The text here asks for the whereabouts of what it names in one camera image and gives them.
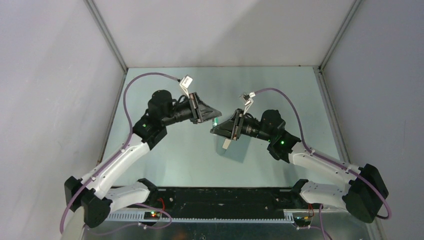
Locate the aluminium frame rail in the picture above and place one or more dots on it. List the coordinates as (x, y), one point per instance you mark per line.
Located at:
(150, 203)

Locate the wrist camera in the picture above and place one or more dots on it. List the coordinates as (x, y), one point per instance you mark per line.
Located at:
(184, 84)
(248, 101)

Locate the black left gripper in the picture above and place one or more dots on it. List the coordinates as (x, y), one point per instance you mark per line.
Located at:
(200, 111)

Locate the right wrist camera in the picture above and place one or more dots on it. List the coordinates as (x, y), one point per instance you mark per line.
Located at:
(248, 101)

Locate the green white glue stick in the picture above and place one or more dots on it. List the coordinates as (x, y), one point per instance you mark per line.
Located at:
(215, 122)

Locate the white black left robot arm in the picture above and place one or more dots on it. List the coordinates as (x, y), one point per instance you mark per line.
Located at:
(119, 155)

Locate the right controller board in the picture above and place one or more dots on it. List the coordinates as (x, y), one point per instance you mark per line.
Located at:
(303, 222)

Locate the controller board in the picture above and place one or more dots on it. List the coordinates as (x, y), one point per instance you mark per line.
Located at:
(152, 215)
(303, 222)

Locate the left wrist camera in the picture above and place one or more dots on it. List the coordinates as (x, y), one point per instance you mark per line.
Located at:
(184, 84)

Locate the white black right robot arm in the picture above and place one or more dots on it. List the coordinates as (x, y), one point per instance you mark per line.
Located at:
(328, 165)

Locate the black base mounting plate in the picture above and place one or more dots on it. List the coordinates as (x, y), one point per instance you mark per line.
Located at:
(228, 203)

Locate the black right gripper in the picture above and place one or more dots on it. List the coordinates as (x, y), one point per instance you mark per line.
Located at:
(231, 129)

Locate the left controller board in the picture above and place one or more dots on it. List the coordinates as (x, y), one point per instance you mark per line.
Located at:
(152, 215)

